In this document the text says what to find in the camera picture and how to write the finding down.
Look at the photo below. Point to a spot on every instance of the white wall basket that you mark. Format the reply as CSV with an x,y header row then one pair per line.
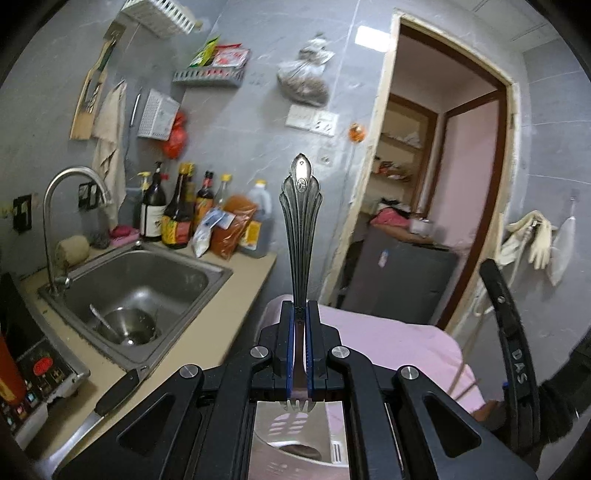
x,y
164,18

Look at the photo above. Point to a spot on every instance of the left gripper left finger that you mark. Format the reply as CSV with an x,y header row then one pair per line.
x,y
198,424

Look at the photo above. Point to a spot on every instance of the stainless steel sink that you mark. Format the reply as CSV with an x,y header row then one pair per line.
x,y
169,286

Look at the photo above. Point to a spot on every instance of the small white wall rack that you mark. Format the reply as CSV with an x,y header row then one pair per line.
x,y
158,116

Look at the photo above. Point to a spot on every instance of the dark grey cabinet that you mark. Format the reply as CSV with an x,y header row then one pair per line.
x,y
398,280

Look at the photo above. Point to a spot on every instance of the induction cooktop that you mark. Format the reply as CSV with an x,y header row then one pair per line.
x,y
49,369

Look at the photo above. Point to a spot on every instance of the white plastic utensil basket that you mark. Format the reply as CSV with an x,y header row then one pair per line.
x,y
290,444

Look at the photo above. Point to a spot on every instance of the wooden cutting board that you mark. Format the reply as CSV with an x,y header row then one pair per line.
x,y
85,110

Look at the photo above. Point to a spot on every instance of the red paper cup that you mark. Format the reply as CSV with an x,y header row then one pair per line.
x,y
12,385

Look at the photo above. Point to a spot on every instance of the dark wine bottle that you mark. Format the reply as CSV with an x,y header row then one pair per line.
x,y
152,207

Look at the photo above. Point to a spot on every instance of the wooden door frame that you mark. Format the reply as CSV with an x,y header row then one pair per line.
x,y
503,179

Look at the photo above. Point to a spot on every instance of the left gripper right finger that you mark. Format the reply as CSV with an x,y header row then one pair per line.
x,y
399,423

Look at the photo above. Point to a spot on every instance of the steel bowl in sink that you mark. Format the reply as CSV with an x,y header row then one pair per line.
x,y
125,326

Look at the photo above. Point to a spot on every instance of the orange wall hook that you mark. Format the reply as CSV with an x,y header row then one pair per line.
x,y
357,133

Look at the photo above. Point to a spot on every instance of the orange spice bag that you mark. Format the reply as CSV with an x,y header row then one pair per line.
x,y
238,212

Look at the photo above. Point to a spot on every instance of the white rubber gloves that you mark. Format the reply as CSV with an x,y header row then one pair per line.
x,y
533,230

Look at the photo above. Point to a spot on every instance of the hanging clear bag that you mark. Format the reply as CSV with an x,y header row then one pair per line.
x,y
562,247

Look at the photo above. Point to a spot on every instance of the soy sauce bottle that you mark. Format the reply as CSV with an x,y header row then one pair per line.
x,y
177,216

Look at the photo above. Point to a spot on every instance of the person right hand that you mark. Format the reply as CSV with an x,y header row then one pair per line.
x,y
563,398

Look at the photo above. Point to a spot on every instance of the black handled kitchen knife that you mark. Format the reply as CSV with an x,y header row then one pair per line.
x,y
110,401

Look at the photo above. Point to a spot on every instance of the white wall socket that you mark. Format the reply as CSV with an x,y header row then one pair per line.
x,y
312,120

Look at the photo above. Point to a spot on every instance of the small dark sauce bottle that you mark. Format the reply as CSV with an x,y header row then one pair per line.
x,y
204,199

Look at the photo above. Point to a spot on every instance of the hanging plastic bag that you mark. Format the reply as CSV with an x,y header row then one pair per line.
x,y
302,79

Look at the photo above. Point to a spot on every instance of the grey wall spice shelf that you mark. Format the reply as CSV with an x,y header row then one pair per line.
x,y
210,76

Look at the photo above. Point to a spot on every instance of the pink floral table cloth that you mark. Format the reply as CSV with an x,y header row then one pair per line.
x,y
392,344

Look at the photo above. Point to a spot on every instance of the hanging beige towel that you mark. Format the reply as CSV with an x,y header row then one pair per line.
x,y
108,160

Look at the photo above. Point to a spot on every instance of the cooking oil jug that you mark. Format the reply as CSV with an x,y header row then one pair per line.
x,y
255,240

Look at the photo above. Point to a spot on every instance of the red plastic bag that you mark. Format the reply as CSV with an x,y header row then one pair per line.
x,y
174,145

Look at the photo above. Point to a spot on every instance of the chrome kitchen faucet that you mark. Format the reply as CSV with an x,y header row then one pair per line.
x,y
61,218

